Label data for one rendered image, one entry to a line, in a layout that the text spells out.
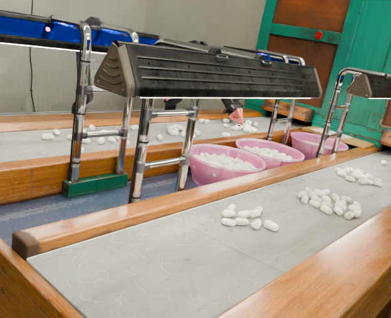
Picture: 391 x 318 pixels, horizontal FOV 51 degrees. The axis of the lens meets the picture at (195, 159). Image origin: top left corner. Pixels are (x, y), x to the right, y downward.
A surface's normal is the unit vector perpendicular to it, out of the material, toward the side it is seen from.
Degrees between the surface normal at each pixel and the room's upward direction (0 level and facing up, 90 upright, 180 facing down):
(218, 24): 90
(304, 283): 0
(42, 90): 90
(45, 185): 90
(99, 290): 0
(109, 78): 89
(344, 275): 0
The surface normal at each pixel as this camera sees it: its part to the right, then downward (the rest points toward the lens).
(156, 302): 0.18, -0.94
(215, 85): 0.71, -0.25
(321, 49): -0.66, 0.11
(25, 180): 0.73, 0.32
